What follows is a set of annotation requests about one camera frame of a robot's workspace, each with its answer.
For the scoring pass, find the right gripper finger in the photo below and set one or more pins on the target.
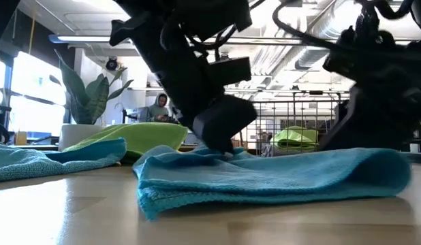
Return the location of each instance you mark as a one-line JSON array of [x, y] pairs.
[[340, 122]]

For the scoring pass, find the dark green microfiber towel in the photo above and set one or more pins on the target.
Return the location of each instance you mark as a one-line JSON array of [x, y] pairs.
[[145, 139]]

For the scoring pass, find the yellow box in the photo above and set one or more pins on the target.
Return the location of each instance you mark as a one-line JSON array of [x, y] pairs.
[[20, 139]]

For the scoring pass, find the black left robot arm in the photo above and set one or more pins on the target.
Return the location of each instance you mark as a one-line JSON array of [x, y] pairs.
[[183, 13]]

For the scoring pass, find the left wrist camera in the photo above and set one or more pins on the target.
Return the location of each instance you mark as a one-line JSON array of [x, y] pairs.
[[231, 71]]

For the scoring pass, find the white plant pot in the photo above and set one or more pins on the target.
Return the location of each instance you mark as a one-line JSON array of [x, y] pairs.
[[74, 134]]

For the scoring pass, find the black equipment stand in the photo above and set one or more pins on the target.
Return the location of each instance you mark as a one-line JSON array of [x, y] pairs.
[[1, 132]]

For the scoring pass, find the blue microfiber towel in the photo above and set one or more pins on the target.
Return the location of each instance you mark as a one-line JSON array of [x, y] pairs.
[[265, 177]]

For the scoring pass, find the black hanging camera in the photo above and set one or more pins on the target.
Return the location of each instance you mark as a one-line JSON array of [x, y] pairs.
[[111, 64]]

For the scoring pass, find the green snake plant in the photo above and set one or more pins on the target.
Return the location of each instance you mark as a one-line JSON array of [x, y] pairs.
[[88, 102]]

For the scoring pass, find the person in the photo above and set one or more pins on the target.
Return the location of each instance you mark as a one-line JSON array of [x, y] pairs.
[[157, 110]]

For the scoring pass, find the teal microfiber towel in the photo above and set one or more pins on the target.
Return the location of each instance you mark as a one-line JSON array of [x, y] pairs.
[[26, 163]]

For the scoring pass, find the lime green microfiber towel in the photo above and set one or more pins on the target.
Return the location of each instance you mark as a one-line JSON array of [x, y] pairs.
[[295, 136]]

